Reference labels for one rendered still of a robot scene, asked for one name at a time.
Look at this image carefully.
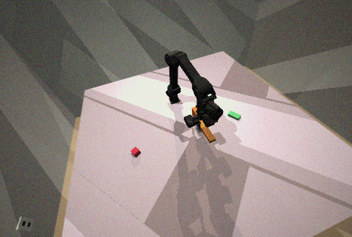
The small red cube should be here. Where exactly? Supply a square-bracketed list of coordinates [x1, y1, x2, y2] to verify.
[131, 147, 141, 157]

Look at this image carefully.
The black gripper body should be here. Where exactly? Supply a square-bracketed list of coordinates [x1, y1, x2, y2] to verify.
[184, 105, 205, 128]

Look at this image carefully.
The green rectangular block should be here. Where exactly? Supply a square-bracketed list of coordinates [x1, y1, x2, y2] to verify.
[227, 111, 241, 120]

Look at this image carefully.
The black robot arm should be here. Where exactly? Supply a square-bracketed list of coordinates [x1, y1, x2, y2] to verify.
[164, 50, 223, 128]

